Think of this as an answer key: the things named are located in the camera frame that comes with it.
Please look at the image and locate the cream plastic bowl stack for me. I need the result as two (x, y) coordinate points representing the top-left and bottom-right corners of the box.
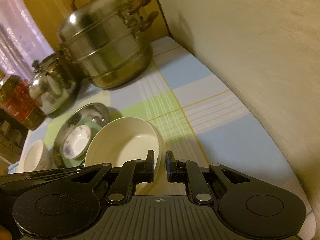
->
(85, 116), (165, 194)

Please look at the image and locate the white floral ceramic bowl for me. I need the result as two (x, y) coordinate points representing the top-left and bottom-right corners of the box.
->
(23, 140), (53, 172)

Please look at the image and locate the cooking oil bottle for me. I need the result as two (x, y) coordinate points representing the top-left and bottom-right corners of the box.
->
(1, 72), (46, 131)

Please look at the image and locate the person's left hand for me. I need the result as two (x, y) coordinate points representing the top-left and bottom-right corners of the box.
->
(0, 226), (12, 240)

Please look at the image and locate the checkered tablecloth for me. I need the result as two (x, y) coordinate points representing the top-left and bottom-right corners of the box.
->
(7, 36), (316, 238)

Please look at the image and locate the small floral ceramic dish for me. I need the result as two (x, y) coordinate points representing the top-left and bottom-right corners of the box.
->
(61, 125), (92, 159)

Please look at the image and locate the large stainless steel plate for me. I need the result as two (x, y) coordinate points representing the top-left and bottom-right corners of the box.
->
(52, 102), (110, 168)

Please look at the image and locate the stainless steel kettle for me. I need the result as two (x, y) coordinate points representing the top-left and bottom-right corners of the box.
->
(28, 52), (79, 118)

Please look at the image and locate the stainless steel steamer pot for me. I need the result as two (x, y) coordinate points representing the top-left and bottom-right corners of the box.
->
(57, 0), (159, 89)

